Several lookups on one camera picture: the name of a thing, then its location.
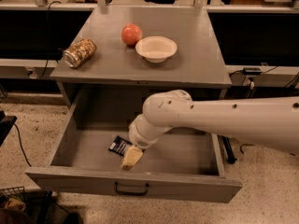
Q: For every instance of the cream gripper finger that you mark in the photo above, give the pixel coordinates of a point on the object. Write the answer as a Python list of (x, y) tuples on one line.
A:
[(131, 157)]

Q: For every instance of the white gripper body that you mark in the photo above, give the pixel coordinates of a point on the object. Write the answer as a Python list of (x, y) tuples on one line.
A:
[(139, 139)]

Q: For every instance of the dark blue rxbar wrapper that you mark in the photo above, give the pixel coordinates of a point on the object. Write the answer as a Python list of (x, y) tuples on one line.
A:
[(119, 145)]

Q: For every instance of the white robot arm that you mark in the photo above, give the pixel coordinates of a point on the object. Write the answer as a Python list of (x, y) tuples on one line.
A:
[(268, 122)]

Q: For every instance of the open grey top drawer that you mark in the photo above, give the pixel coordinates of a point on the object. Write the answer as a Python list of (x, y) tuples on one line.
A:
[(184, 165)]

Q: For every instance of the grey cabinet with counter top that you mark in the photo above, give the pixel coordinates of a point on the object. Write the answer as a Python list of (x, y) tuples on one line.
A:
[(196, 64)]

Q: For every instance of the white bowl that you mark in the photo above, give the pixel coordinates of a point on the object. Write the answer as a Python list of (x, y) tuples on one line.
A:
[(156, 49)]

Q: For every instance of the black metal stand leg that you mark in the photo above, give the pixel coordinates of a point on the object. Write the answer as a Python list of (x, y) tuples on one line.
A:
[(230, 154)]

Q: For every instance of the red apple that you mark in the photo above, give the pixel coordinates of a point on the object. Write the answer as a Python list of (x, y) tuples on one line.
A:
[(131, 34)]

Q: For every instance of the tipped patterned drink can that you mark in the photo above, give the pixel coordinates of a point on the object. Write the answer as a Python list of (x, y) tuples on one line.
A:
[(80, 52)]

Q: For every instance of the black power adapter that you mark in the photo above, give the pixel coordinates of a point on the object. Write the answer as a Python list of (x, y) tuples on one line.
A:
[(251, 71)]

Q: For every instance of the black object at left edge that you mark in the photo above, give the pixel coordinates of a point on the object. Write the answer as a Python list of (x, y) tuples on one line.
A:
[(6, 123)]

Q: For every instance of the black drawer handle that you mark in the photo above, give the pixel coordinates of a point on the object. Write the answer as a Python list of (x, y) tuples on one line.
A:
[(131, 190)]

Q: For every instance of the wire basket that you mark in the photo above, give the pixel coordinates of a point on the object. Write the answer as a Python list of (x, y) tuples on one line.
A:
[(14, 192)]

